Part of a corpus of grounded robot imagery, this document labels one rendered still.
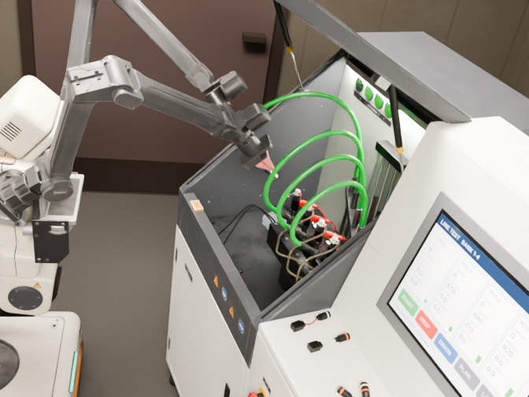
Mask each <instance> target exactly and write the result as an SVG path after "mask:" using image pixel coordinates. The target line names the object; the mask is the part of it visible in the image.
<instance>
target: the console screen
mask: <svg viewBox="0 0 529 397"><path fill-rule="evenodd" d="M376 306H377V307H378V309H379V310H380V311H381V313H382V314H383V316H384V317H385V318H386V319H387V320H388V322H389V323H390V324H391V326H392V327H393V328H394V330H395V331H396V333H397V334H398V335H399V336H400V337H401V339H402V340H403V341H404V343H405V344H406V346H407V347H408V348H409V349H410V350H411V352H412V353H413V354H414V356H415V357H416V359H417V360H418V361H419V363H420V364H421V365H422V366H423V367H424V369H425V370H426V371H427V373H428V374H429V376H430V377H431V379H432V380H433V381H434V382H435V383H436V384H437V386H438V387H439V389H440V390H441V391H442V393H443V394H444V395H445V397H529V270H528V269H527V268H526V267H525V266H524V265H523V264H521V263H520V262H519V261H518V260H517V259H516V258H515V257H514V256H513V255H512V254H510V253H509V252H508V251H507V250H506V249H505V248H504V247H503V246H502V245H501V244H500V243H499V242H498V241H497V240H496V239H495V238H494V237H493V236H491V235H490V234H489V233H488V232H487V231H486V230H485V229H484V228H482V227H481V226H480V225H479V224H478V223H477V222H476V221H475V220H474V219H473V218H471V217H470V216H469V215H468V214H467V213H466V212H465V211H464V210H463V209H461V208H460V207H459V206H458V205H457V204H456V203H455V202H454V201H453V200H452V199H451V198H450V197H449V196H448V195H447V194H446V193H445V192H444V191H440V193H439V194H438V197H437V199H436V200H435V202H434V204H433V205H432V207H431V209H430V210H429V212H428V214H427V216H426V217H425V219H424V221H423V223H422V225H421V226H420V228H419V230H418V232H417V233H416V235H415V237H414V238H413V240H412V242H411V243H410V245H409V247H408V249H407V251H406V252H405V254H404V256H403V258H402V259H401V261H400V263H399V264H398V267H397V268H396V269H395V271H394V274H393V275H392V277H391V278H390V280H389V282H388V284H387V286H386V287H385V289H384V291H383V293H382V294H381V296H380V297H379V300H378V302H377V303H376Z"/></svg>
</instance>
